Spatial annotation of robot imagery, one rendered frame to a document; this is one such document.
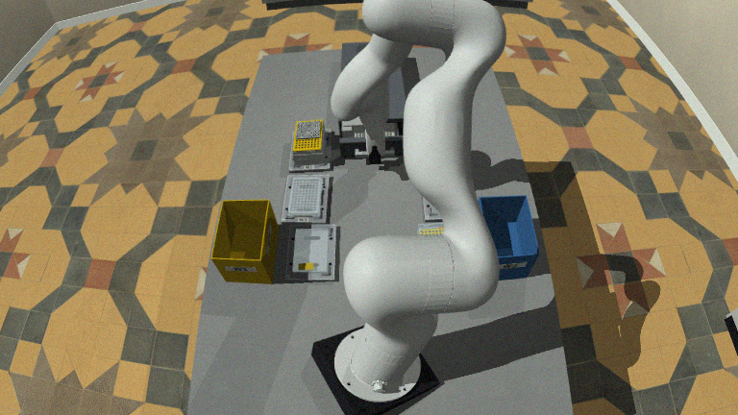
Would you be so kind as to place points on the blue open-top bin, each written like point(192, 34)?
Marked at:
point(509, 221)

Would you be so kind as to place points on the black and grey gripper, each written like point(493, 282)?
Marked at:
point(375, 136)

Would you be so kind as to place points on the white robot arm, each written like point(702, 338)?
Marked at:
point(398, 284)

